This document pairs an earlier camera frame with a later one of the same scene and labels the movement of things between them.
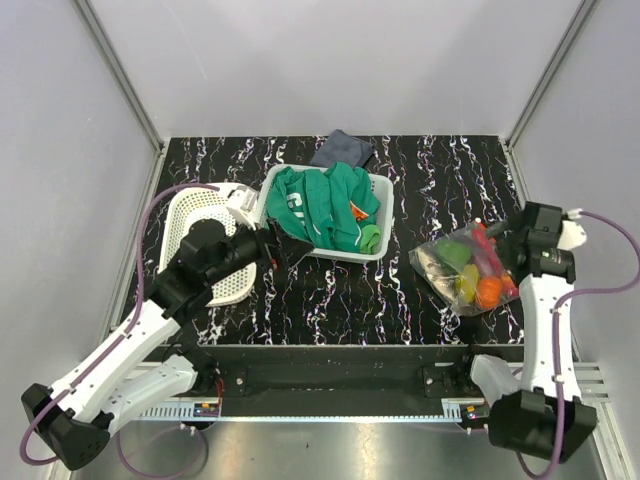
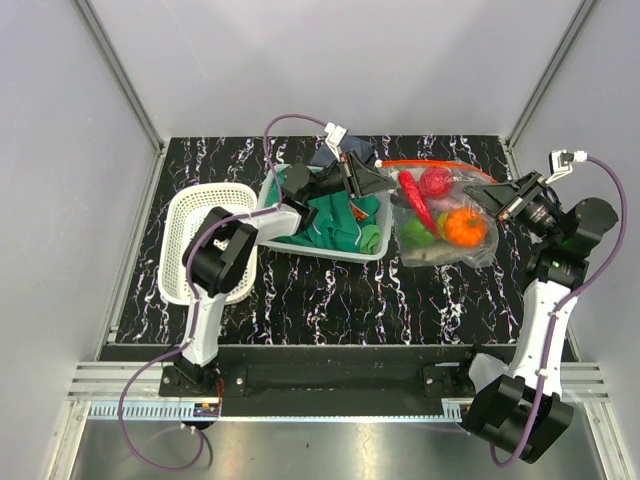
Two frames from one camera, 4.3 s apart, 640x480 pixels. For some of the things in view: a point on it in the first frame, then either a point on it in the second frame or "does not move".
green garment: (325, 210) does not move
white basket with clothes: (344, 214) does not move
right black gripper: (504, 225) → (501, 193)
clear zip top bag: (466, 270) → (435, 219)
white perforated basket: (204, 202) does not move
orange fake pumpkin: (489, 291) → (465, 228)
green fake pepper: (454, 253) → (414, 235)
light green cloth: (370, 239) does not move
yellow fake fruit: (467, 283) → (441, 221)
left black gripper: (266, 245) → (367, 181)
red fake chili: (492, 257) → (420, 202)
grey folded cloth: (341, 147) does not move
